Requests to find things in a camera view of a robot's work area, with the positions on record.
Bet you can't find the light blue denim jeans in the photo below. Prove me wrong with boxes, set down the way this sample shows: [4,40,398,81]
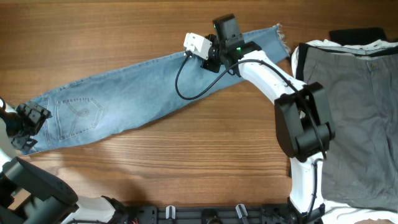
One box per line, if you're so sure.
[19,24,291,156]

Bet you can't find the grey shorts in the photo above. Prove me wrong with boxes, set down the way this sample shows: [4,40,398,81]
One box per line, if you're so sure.
[303,47,398,213]

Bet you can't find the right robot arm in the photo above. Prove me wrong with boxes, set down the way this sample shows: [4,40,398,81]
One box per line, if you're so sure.
[198,14,335,223]

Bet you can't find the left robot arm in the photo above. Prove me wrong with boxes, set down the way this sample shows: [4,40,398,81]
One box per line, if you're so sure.
[1,101,132,224]

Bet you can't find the black garment in pile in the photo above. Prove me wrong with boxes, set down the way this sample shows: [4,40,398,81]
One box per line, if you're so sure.
[287,27,398,178]

